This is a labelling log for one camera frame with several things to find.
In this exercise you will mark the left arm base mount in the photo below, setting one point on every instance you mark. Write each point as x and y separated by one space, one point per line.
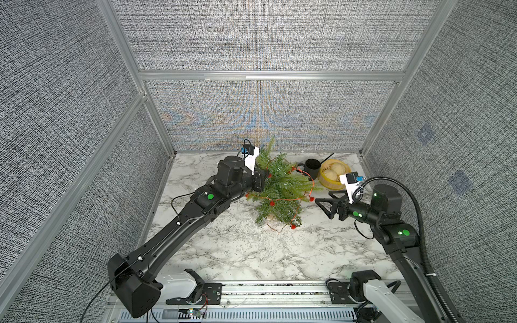
188 288

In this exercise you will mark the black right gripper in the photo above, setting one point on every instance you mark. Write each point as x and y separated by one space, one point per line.
345 204

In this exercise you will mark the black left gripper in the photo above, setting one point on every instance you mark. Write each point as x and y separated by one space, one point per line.
259 178

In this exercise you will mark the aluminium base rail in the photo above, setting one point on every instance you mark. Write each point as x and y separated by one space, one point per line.
258 301

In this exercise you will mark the black metal mug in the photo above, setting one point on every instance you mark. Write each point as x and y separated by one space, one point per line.
310 168

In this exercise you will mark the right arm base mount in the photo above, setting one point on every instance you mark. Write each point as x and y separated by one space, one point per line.
347 288

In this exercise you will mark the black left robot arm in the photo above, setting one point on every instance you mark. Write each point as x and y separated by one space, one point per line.
133 277

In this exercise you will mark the small green christmas tree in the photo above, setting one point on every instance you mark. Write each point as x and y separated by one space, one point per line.
266 160

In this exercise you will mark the yellow bamboo steamer basket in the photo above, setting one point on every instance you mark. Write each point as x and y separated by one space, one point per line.
331 185

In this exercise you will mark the right white steamed bun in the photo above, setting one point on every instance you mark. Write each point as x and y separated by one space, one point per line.
339 168

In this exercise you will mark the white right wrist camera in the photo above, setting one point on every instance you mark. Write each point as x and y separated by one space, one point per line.
353 183

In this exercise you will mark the black stirring stick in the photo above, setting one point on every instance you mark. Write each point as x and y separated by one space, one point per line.
328 157

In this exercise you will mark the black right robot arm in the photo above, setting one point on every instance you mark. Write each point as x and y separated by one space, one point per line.
406 249

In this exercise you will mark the white steamed bun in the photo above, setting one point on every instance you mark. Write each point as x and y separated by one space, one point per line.
331 175
339 168

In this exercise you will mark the left white steamed bun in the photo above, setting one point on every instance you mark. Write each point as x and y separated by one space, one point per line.
331 175

